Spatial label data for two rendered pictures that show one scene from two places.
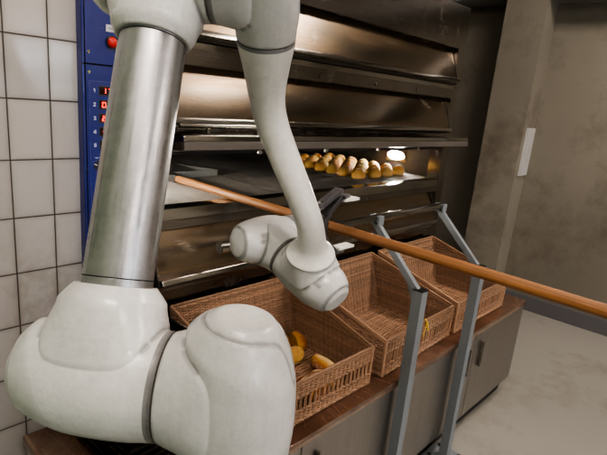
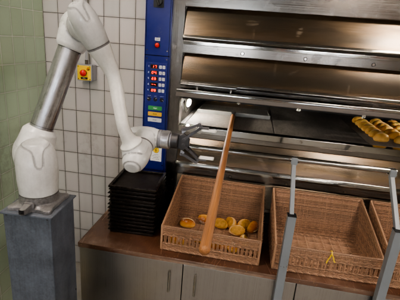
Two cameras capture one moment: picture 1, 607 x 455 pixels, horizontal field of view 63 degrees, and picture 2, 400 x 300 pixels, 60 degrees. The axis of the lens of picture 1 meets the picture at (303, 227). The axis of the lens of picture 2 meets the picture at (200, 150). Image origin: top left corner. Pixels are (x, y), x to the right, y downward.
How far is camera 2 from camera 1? 1.45 m
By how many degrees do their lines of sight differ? 53
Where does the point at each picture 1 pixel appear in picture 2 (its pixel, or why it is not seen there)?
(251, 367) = (18, 153)
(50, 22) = (136, 38)
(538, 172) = not seen: outside the picture
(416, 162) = not seen: outside the picture
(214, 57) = (216, 49)
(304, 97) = (290, 72)
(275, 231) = (137, 133)
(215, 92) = (218, 68)
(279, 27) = (85, 41)
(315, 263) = (123, 146)
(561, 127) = not seen: outside the picture
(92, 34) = (149, 42)
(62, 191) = (137, 108)
